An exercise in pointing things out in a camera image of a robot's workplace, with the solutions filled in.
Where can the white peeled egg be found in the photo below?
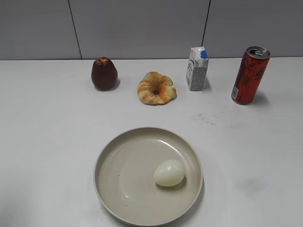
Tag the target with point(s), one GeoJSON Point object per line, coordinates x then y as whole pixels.
{"type": "Point", "coordinates": [169, 173]}

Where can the beige round plate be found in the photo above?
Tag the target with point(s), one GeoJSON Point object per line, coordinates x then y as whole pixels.
{"type": "Point", "coordinates": [124, 177]}

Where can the dark red wax apple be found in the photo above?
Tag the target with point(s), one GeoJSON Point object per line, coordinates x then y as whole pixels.
{"type": "Point", "coordinates": [104, 74]}

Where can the small white milk carton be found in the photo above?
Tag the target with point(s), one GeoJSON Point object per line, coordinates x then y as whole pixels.
{"type": "Point", "coordinates": [197, 68]}

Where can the red soda can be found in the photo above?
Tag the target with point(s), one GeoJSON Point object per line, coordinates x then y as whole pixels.
{"type": "Point", "coordinates": [253, 65]}

